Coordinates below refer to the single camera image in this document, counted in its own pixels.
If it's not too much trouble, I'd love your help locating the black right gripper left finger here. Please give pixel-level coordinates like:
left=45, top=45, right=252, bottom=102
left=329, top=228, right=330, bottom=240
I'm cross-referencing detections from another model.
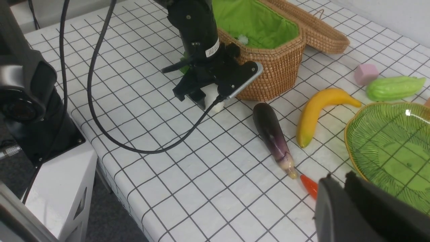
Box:
left=314, top=175, right=386, bottom=242

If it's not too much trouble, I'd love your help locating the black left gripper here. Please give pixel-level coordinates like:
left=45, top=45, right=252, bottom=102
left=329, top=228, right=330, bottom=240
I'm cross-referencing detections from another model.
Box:
left=161, top=43, right=244, bottom=111

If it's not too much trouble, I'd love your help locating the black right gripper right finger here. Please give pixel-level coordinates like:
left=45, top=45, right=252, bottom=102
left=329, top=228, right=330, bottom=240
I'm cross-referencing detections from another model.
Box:
left=345, top=172, right=429, bottom=242

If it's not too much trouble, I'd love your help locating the orange carrot with leaves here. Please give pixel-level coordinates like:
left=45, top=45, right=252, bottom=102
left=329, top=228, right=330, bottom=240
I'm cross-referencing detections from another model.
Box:
left=300, top=174, right=318, bottom=200

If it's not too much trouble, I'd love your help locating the purple eggplant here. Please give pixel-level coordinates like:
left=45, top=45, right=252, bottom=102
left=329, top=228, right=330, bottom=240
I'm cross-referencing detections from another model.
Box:
left=252, top=103, right=298, bottom=179

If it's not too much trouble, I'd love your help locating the yellow banana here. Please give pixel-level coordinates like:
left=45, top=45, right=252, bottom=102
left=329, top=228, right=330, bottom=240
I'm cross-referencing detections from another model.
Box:
left=296, top=88, right=361, bottom=148

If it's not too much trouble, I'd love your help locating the green bitter gourd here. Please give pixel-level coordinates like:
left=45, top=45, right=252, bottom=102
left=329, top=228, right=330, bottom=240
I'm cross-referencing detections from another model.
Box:
left=366, top=76, right=426, bottom=102

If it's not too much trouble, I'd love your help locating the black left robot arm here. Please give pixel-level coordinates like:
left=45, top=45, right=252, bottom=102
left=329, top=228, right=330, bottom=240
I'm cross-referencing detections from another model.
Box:
left=157, top=0, right=264, bottom=112

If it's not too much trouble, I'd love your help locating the green leaf glass plate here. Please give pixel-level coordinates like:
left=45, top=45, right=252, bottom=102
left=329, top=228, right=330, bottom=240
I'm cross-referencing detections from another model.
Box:
left=344, top=102, right=430, bottom=215

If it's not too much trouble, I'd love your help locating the woven rattan basket green lining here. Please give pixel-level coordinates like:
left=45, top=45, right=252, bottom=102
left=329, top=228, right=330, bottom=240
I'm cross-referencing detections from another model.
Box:
left=212, top=0, right=306, bottom=102

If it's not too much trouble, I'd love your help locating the woven rattan basket lid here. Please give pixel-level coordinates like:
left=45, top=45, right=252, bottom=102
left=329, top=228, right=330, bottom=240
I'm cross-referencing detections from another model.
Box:
left=267, top=0, right=350, bottom=54

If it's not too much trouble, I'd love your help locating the pink foam cube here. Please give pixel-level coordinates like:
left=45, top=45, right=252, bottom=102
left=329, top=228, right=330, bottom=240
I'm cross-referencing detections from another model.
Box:
left=354, top=64, right=380, bottom=86

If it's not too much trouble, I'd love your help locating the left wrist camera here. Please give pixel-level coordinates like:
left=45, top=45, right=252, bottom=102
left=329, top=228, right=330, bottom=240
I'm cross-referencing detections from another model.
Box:
left=220, top=61, right=263, bottom=99

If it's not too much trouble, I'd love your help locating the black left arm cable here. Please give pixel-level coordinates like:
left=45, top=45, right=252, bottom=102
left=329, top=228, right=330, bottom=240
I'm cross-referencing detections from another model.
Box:
left=59, top=0, right=225, bottom=155

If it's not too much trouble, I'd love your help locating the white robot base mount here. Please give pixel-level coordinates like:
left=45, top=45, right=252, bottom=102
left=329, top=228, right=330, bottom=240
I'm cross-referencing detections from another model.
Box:
left=0, top=139, right=98, bottom=242

